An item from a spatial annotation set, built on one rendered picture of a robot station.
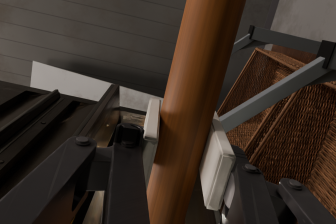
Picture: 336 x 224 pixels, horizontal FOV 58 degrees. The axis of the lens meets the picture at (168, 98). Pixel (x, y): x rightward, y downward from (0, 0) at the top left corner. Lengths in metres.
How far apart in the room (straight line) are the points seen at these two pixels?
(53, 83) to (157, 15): 1.46
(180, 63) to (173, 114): 0.03
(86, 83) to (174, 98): 3.42
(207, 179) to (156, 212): 0.04
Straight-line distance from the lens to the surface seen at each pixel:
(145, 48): 3.73
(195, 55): 0.15
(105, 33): 3.78
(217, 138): 0.16
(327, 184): 1.16
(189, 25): 0.16
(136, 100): 3.36
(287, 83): 0.54
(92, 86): 3.54
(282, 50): 1.75
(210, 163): 0.16
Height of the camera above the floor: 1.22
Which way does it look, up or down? 3 degrees down
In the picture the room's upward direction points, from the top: 78 degrees counter-clockwise
